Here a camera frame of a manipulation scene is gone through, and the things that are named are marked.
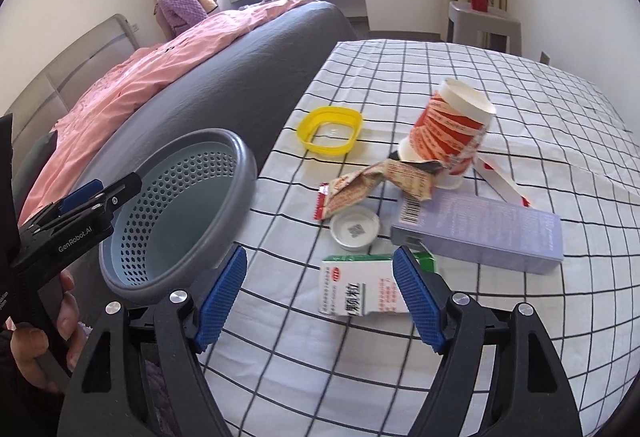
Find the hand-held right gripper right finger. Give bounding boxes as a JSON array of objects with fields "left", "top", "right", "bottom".
[{"left": 391, "top": 244, "right": 583, "bottom": 437}]

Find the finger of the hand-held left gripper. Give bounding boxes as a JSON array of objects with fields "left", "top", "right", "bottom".
[
  {"left": 31, "top": 179, "right": 104, "bottom": 224},
  {"left": 50, "top": 172, "right": 144, "bottom": 230}
]

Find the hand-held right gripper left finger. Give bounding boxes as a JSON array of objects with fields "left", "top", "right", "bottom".
[{"left": 57, "top": 247, "right": 248, "bottom": 437}]

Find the grey perforated plastic basket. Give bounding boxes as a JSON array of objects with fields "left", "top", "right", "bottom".
[{"left": 98, "top": 129, "right": 259, "bottom": 307}]

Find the white and green medicine box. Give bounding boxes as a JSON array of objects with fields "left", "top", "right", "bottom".
[{"left": 319, "top": 251, "right": 438, "bottom": 318}]

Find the white playing card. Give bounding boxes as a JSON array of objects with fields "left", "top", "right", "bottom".
[{"left": 475, "top": 154, "right": 532, "bottom": 208}]

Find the red and white paper cup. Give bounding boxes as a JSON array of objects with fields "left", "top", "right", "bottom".
[{"left": 398, "top": 78, "right": 496, "bottom": 190}]

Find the person's left hand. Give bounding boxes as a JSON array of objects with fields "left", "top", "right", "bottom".
[{"left": 9, "top": 268, "right": 82, "bottom": 393}]

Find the dark grey pillow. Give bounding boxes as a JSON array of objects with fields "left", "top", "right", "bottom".
[{"left": 12, "top": 131, "right": 58, "bottom": 198}]

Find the white round cap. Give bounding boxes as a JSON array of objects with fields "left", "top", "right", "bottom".
[{"left": 330, "top": 207, "right": 381, "bottom": 252}]

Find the purple cardboard box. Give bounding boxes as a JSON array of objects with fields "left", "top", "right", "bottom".
[{"left": 390, "top": 192, "right": 564, "bottom": 275}]

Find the white checkered tablecloth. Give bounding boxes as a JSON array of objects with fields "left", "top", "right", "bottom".
[{"left": 200, "top": 40, "right": 633, "bottom": 437}]

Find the bed with pink quilt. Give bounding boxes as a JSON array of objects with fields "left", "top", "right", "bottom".
[{"left": 20, "top": 0, "right": 321, "bottom": 223}]

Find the crumpled red striped wrapper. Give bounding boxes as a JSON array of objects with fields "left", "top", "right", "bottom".
[{"left": 312, "top": 160, "right": 443, "bottom": 222}]

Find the grey headboard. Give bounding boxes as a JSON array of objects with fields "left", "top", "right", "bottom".
[{"left": 0, "top": 14, "right": 141, "bottom": 153}]

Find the purple quilted bag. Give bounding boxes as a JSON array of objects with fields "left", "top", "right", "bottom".
[{"left": 154, "top": 0, "right": 219, "bottom": 38}]

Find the grey plastic stool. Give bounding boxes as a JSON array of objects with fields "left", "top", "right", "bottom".
[{"left": 446, "top": 0, "right": 524, "bottom": 55}]

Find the yellow plastic ring lid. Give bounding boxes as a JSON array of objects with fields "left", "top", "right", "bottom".
[{"left": 296, "top": 106, "right": 364, "bottom": 154}]

